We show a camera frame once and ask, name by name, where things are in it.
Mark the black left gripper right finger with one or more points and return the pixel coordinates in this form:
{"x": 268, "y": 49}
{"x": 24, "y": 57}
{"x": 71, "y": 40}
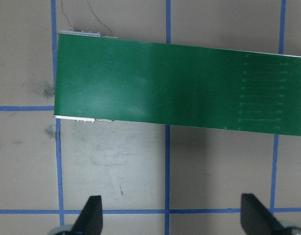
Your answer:
{"x": 255, "y": 219}

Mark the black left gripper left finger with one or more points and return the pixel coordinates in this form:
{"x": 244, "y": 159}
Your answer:
{"x": 90, "y": 220}

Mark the green conveyor belt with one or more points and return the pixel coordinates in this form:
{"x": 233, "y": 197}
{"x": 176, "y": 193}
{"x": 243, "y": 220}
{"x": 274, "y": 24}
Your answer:
{"x": 100, "y": 78}

